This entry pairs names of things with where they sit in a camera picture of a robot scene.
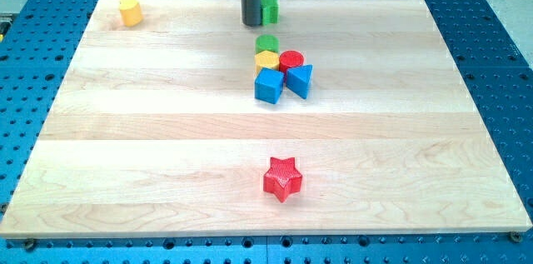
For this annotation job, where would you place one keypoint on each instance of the right board clamp screw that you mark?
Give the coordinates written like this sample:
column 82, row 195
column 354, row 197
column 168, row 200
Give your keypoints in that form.
column 515, row 237

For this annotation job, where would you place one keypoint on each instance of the left board clamp screw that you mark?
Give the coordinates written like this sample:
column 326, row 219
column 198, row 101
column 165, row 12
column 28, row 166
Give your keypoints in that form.
column 29, row 244

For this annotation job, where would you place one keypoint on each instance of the red cylinder block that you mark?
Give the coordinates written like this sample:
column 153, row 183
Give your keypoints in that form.
column 290, row 59

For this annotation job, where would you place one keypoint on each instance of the yellow cylinder block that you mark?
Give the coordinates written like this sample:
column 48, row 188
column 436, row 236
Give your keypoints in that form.
column 131, row 12

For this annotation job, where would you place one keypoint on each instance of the light wooden board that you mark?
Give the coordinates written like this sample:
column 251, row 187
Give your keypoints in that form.
column 155, row 130

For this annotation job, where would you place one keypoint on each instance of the green star block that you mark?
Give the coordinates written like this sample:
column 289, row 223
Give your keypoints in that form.
column 270, row 12

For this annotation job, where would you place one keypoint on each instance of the green cylinder block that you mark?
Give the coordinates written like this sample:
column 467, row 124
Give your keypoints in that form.
column 266, row 42

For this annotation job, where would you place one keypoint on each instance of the blue cube block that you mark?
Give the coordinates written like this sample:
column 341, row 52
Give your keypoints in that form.
column 268, row 85

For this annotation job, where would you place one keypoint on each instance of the blue triangle block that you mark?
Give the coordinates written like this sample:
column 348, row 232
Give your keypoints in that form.
column 298, row 80

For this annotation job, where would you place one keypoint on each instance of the yellow hexagon block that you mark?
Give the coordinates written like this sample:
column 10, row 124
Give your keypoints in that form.
column 266, row 59

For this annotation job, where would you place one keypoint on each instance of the red star block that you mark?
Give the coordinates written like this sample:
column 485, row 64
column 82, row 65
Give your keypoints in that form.
column 282, row 178

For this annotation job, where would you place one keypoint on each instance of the board clamp screw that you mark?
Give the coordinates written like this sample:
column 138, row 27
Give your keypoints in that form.
column 29, row 244
column 515, row 237

